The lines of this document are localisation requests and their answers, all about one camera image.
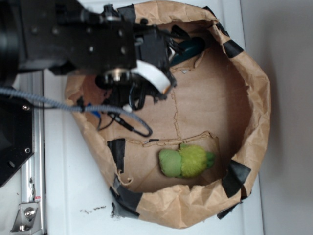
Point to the aluminium extrusion rail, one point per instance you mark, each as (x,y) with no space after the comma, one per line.
(33,171)

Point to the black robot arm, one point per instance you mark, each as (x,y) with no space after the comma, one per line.
(66,38)

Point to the dark green oval case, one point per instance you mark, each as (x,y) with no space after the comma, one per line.
(187,50)

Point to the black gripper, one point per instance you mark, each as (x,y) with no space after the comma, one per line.
(154,49)

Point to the green plush toy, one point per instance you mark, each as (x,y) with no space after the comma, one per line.
(189,161)

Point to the metal corner bracket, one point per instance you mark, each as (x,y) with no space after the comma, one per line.
(28,219)

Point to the brown paper bag bin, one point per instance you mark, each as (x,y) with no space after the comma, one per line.
(221,103)

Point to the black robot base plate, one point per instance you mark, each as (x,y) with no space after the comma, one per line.
(16,136)

